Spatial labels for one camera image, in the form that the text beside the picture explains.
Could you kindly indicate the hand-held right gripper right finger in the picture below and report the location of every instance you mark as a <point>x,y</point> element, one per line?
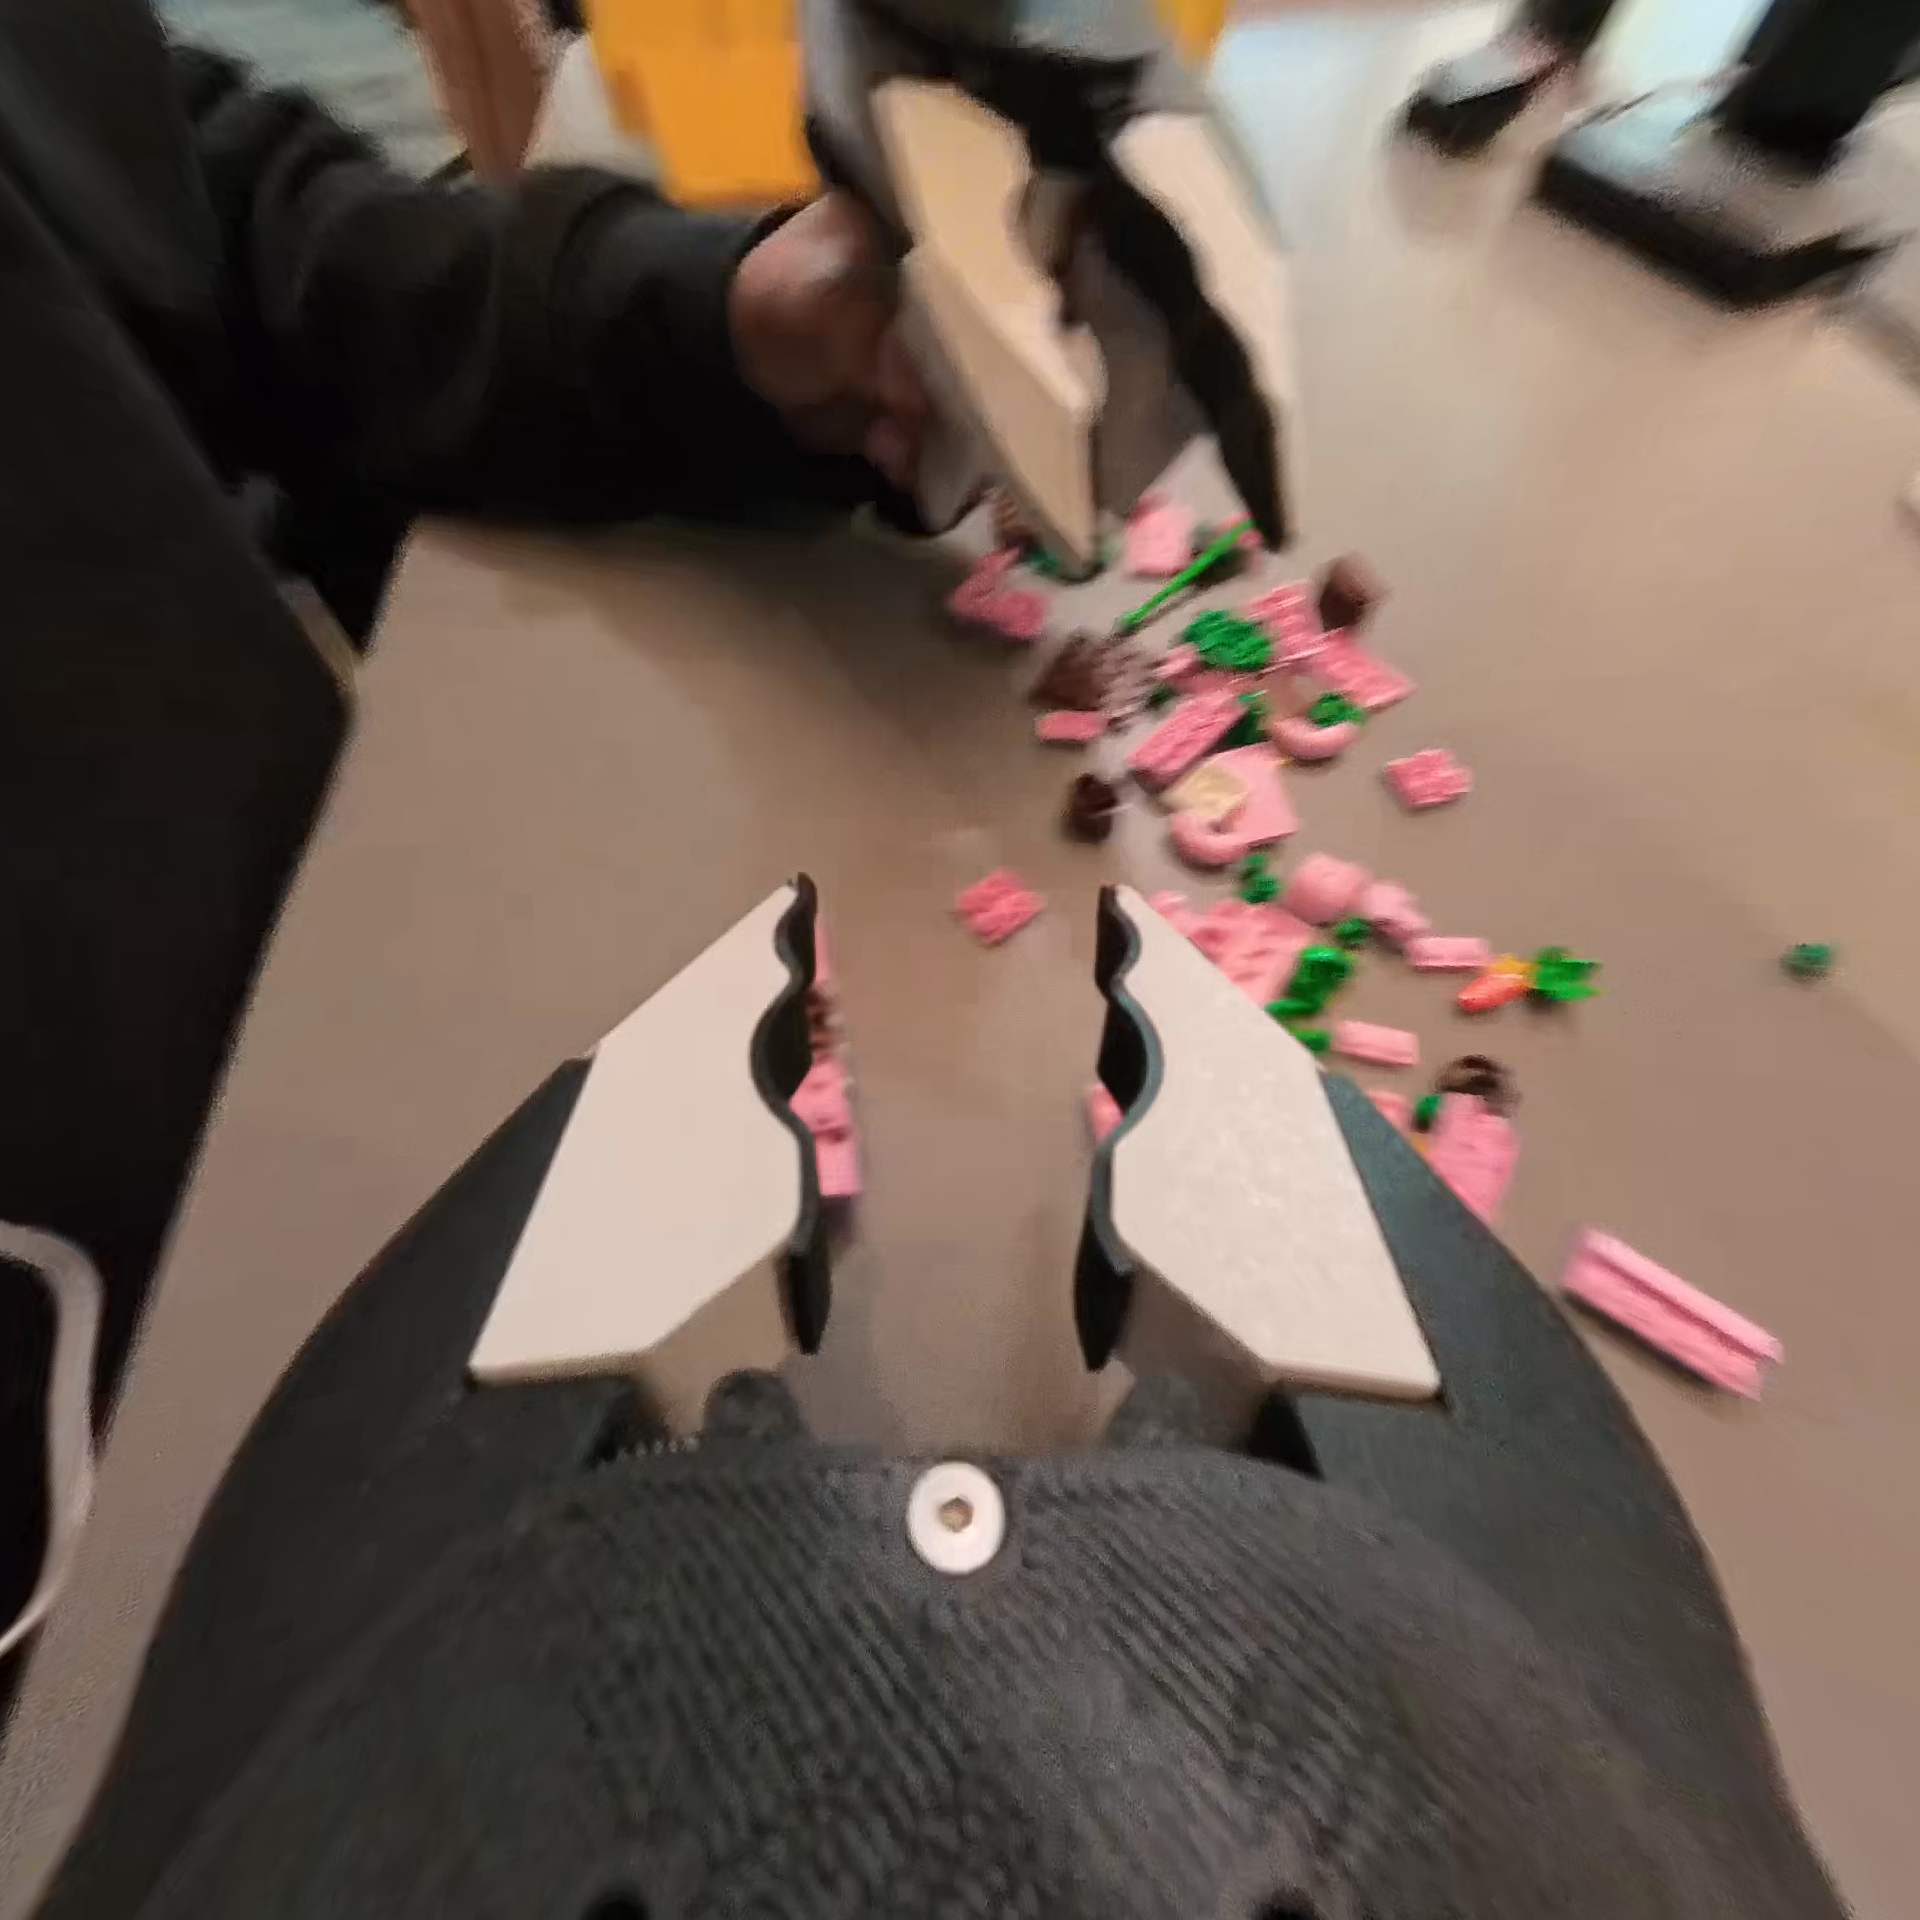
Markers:
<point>1261,1185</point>

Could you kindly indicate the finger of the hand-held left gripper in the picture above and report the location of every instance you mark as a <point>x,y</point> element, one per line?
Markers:
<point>998,284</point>
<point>1223,284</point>

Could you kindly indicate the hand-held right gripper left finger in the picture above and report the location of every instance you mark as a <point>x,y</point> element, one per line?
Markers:
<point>661,1141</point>

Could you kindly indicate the pink brick assembly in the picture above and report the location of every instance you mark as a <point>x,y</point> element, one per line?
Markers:
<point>834,1125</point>

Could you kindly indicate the pink brown toy bricks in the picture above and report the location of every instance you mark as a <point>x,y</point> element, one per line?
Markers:
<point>1185,734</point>

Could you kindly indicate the person's left forearm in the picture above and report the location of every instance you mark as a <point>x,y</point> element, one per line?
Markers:
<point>524,330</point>

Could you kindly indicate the person's left hand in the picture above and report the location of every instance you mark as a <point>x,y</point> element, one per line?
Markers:
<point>820,330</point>

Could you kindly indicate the green toy stick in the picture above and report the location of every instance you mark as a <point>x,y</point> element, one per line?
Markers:
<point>1185,579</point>

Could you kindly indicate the yellow storage bin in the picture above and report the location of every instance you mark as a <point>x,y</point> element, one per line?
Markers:
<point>692,91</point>

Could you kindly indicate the large brown toy plate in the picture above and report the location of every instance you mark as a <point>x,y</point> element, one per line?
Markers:
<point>1090,675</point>

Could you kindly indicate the dark brown round brick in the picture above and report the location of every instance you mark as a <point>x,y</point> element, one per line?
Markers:
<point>1095,807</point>

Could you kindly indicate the person's black jacket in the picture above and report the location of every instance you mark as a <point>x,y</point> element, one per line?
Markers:
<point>135,750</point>

